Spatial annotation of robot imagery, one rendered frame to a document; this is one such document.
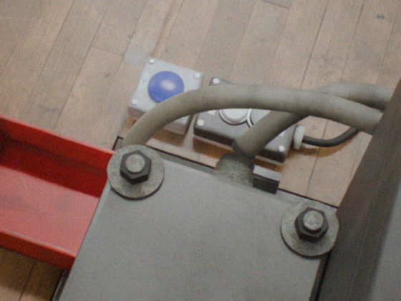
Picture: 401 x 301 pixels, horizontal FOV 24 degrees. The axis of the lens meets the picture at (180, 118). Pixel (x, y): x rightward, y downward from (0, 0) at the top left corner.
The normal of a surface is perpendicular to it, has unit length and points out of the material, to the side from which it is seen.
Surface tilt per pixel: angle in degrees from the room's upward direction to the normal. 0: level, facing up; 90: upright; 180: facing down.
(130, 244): 0
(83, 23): 0
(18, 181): 0
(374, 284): 45
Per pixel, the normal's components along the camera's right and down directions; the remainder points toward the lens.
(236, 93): -0.34, -0.26
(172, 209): 0.02, -0.44
